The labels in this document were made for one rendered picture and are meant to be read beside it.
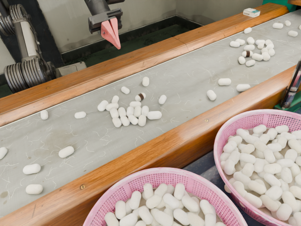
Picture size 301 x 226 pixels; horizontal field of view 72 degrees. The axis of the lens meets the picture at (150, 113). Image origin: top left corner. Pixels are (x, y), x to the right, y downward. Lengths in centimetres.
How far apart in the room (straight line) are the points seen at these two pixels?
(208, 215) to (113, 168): 20
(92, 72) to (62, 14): 185
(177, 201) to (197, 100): 29
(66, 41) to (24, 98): 193
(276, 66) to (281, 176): 41
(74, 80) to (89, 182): 39
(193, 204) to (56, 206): 25
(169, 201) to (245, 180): 15
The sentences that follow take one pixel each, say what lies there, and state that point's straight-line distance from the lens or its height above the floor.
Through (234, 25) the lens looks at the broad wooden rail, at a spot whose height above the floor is 76.
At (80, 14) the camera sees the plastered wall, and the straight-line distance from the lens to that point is 260.
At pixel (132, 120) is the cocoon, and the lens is 53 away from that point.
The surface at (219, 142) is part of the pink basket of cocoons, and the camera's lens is 48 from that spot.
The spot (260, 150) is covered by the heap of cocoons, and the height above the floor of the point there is 74.
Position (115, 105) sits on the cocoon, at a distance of 58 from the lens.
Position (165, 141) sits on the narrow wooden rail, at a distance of 46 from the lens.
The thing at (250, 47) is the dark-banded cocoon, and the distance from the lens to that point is 85.
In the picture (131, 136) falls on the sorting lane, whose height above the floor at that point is 74.
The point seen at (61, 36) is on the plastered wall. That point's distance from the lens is 260.
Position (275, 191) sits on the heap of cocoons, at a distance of 46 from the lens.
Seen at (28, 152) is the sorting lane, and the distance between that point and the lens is 59.
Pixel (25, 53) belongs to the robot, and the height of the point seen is 81.
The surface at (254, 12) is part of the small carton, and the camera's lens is 108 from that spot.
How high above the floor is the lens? 112
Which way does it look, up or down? 43 degrees down
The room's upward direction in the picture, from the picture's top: 8 degrees counter-clockwise
